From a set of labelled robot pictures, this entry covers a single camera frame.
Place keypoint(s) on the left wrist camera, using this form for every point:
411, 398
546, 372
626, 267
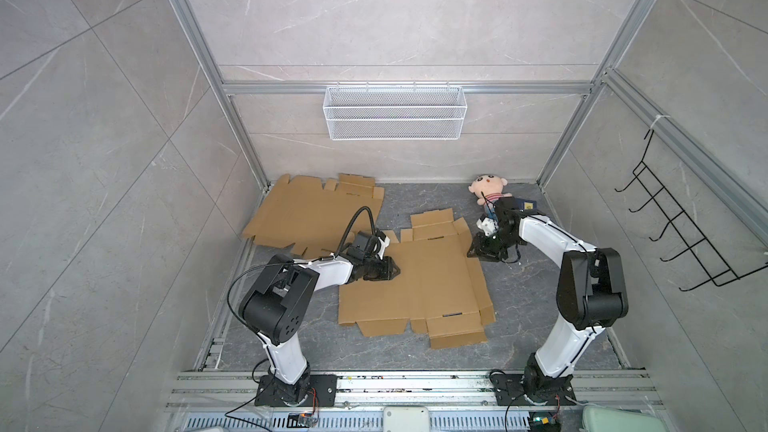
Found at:
367, 246

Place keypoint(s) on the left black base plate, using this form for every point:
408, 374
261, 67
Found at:
311, 389

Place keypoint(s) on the plush doll striped shirt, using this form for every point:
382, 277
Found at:
488, 189

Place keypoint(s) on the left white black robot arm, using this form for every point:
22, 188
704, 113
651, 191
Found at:
276, 303

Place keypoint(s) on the white wire mesh basket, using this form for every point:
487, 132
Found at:
394, 113

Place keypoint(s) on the black wire hook rack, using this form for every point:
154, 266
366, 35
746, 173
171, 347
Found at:
679, 223

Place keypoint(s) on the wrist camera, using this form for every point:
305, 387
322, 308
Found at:
367, 246
488, 226

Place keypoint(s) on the brown cardboard box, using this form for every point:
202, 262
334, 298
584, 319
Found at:
440, 292

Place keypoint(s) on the flat brown cardboard sheet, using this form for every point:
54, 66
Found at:
309, 215

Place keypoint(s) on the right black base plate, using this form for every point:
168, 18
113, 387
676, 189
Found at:
530, 389

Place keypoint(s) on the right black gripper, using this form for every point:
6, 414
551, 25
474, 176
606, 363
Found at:
482, 251

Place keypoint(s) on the aluminium mounting rail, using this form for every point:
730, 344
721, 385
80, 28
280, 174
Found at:
622, 389

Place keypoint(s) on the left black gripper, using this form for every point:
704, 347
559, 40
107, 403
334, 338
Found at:
391, 268

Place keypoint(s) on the pale green container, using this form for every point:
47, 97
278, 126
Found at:
602, 419

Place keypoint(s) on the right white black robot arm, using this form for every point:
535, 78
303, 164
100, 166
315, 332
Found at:
591, 292

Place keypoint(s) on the dark blue book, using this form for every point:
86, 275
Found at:
527, 205

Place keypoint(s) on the white electrical box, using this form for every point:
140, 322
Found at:
406, 419

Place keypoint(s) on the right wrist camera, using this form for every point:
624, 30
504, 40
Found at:
488, 226

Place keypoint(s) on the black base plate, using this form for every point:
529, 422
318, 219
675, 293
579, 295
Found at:
530, 389
311, 389

